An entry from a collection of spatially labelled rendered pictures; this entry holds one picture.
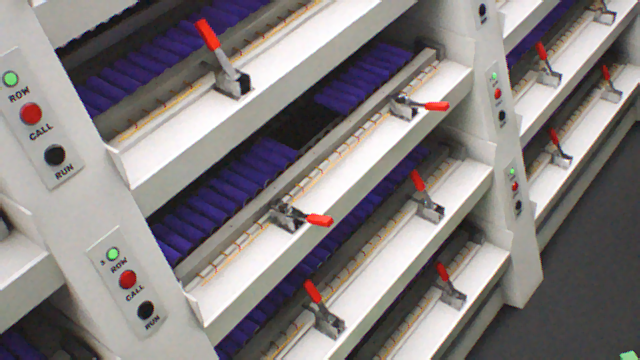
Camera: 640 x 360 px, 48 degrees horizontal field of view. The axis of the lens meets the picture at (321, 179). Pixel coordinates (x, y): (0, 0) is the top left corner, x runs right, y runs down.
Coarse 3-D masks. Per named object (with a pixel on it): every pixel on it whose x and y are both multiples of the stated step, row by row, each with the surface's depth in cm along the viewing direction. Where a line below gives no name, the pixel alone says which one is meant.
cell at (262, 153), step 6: (252, 150) 99; (258, 150) 99; (264, 150) 98; (258, 156) 99; (264, 156) 98; (270, 156) 98; (276, 156) 97; (270, 162) 98; (276, 162) 97; (282, 162) 97; (288, 162) 97; (282, 168) 97
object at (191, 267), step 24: (408, 72) 109; (384, 96) 105; (408, 96) 107; (360, 120) 102; (336, 144) 99; (288, 168) 95; (312, 168) 96; (264, 192) 92; (288, 192) 94; (240, 216) 89; (216, 240) 86; (192, 264) 84
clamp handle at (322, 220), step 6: (288, 210) 89; (288, 216) 89; (294, 216) 88; (300, 216) 88; (306, 216) 87; (312, 216) 86; (318, 216) 86; (324, 216) 86; (312, 222) 86; (318, 222) 85; (324, 222) 84; (330, 222) 85
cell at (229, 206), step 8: (200, 192) 94; (208, 192) 93; (216, 192) 94; (208, 200) 93; (216, 200) 92; (224, 200) 92; (232, 200) 92; (224, 208) 91; (232, 208) 91; (232, 216) 91
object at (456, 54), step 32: (384, 32) 120; (416, 32) 116; (448, 32) 112; (352, 64) 116; (448, 64) 114; (416, 96) 108; (448, 96) 109; (384, 128) 103; (416, 128) 105; (352, 160) 99; (384, 160) 100; (320, 192) 95; (352, 192) 96; (256, 256) 87; (288, 256) 89; (224, 288) 84; (256, 288) 86; (224, 320) 83
